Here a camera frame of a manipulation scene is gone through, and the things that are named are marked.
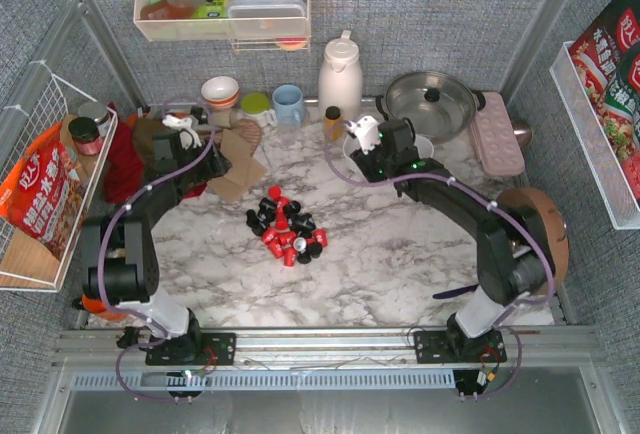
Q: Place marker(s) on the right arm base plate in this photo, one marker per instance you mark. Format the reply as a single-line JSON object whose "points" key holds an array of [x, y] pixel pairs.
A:
{"points": [[438, 347]]}

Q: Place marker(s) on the black coffee capsule bottom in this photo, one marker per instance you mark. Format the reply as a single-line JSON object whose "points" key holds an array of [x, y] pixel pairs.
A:
{"points": [[303, 258]]}

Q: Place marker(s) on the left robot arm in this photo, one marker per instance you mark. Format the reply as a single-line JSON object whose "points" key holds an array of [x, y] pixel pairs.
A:
{"points": [[119, 255]]}

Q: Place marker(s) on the white plastic storage basket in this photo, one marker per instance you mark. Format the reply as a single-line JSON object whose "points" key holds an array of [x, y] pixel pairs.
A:
{"points": [[350, 145]]}

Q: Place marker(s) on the red coffee capsule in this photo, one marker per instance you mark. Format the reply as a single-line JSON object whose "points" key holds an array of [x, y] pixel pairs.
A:
{"points": [[320, 236], [289, 256], [274, 192]]}

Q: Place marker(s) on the striped pink towel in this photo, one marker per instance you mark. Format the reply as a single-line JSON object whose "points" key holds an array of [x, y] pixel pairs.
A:
{"points": [[250, 132]]}

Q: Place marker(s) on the black coffee capsule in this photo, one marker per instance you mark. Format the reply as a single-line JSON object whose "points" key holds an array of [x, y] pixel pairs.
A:
{"points": [[259, 228], [303, 258]]}

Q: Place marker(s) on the red coffee capsule bottom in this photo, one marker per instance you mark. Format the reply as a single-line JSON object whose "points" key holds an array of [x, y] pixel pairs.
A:
{"points": [[289, 256]]}

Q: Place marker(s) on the clear glass cup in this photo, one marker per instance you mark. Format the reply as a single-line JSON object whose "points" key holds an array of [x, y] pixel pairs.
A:
{"points": [[288, 134]]}

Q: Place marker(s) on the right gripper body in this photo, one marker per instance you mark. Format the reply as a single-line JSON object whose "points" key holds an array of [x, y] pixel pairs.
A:
{"points": [[395, 135]]}

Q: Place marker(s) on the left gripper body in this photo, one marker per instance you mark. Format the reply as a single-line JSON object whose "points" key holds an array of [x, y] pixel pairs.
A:
{"points": [[167, 145]]}

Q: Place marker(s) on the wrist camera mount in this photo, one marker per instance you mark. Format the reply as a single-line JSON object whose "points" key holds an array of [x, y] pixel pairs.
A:
{"points": [[182, 129], [365, 131]]}

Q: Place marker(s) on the white right wall basket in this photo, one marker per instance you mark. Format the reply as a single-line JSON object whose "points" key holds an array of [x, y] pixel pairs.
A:
{"points": [[614, 190]]}

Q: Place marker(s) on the red cloth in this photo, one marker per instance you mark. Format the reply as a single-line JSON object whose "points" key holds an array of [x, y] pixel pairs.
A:
{"points": [[125, 169]]}

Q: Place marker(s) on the white thermos jug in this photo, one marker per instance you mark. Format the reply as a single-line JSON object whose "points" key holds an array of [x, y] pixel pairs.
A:
{"points": [[340, 82]]}

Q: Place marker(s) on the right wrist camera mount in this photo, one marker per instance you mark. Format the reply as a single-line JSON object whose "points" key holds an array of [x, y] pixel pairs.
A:
{"points": [[365, 131]]}

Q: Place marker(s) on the pink egg tray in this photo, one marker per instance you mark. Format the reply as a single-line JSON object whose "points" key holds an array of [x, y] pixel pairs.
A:
{"points": [[493, 138]]}

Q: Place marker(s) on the orange striped bowl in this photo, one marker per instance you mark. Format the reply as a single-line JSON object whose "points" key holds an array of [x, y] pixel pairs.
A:
{"points": [[220, 92]]}

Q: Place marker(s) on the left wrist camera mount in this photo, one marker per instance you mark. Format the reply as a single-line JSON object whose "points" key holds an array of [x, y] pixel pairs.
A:
{"points": [[182, 129]]}

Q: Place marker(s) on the silver lid jar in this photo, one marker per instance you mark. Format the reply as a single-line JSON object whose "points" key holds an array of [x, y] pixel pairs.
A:
{"points": [[99, 113]]}

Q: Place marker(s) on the clear plastic food container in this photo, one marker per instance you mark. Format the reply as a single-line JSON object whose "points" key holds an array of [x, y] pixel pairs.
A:
{"points": [[264, 19]]}

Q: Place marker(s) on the red coffee capsule top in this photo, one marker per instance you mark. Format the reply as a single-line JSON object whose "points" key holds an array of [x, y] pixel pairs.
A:
{"points": [[274, 192]]}

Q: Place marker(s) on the orange snack bag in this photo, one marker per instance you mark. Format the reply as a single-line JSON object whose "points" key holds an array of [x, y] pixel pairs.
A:
{"points": [[40, 197]]}

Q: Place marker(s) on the blue mug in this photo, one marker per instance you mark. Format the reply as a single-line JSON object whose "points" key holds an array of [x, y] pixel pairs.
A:
{"points": [[288, 104]]}

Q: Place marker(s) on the red seasoning packet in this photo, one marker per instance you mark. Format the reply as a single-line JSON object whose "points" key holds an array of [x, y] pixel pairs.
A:
{"points": [[606, 59]]}

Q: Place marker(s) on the green lid cup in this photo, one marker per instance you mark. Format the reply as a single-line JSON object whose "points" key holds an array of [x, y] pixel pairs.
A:
{"points": [[256, 107]]}

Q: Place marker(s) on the steel ladle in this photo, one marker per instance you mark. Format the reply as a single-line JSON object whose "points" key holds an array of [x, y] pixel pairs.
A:
{"points": [[522, 131]]}

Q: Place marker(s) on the orange juice bottle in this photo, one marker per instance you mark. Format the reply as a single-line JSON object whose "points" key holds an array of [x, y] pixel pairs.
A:
{"points": [[333, 123]]}

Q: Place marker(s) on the silver foil coffee capsule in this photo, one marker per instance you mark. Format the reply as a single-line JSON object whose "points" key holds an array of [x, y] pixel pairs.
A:
{"points": [[300, 244]]}

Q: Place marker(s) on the black bottle cap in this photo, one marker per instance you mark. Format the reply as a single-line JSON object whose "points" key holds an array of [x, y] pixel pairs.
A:
{"points": [[199, 114]]}

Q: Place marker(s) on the brown cardboard piece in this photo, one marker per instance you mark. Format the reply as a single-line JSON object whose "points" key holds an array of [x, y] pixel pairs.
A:
{"points": [[244, 173]]}

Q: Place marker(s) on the cream wall basket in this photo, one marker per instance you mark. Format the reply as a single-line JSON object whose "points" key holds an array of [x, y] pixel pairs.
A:
{"points": [[170, 20]]}

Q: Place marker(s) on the steel pot with lid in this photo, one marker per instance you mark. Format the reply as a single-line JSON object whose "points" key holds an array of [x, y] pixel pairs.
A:
{"points": [[439, 106]]}

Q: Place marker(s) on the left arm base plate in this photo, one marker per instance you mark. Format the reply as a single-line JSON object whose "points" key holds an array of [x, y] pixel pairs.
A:
{"points": [[213, 349]]}

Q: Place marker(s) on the white wire side basket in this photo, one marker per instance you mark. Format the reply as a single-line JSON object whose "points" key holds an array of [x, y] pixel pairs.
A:
{"points": [[26, 265]]}

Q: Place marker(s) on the red lid jar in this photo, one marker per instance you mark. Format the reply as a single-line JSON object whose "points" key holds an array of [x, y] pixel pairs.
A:
{"points": [[86, 136]]}

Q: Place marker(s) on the brown cloth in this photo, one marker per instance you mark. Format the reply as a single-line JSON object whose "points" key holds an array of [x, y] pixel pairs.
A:
{"points": [[143, 133]]}

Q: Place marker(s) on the purple knife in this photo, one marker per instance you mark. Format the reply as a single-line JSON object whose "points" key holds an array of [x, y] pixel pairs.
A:
{"points": [[453, 293]]}

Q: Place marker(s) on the black coffee capsule left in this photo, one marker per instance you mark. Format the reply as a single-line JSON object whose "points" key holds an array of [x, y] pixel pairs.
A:
{"points": [[259, 228]]}

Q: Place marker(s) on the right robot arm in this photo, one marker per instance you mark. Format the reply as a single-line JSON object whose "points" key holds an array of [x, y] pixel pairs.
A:
{"points": [[513, 256]]}

